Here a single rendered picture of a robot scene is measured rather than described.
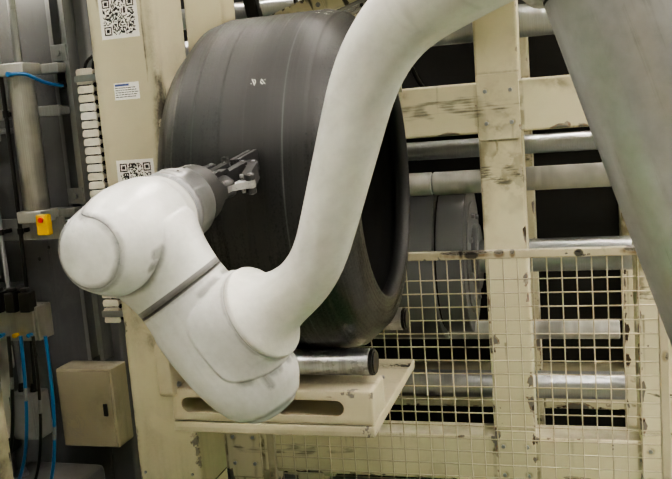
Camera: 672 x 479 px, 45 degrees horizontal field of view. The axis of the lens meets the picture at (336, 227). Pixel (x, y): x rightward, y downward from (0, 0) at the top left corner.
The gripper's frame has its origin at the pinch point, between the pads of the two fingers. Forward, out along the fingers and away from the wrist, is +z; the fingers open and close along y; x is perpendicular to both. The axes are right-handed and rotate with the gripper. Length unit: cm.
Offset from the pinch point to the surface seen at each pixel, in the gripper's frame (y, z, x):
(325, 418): -4.0, 8.7, 44.8
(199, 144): 8.9, 5.0, -2.5
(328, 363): -4.5, 12.1, 36.5
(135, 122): 30.4, 25.6, -3.9
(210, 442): 25, 23, 59
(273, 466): 27, 54, 84
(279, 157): -3.8, 4.0, 0.0
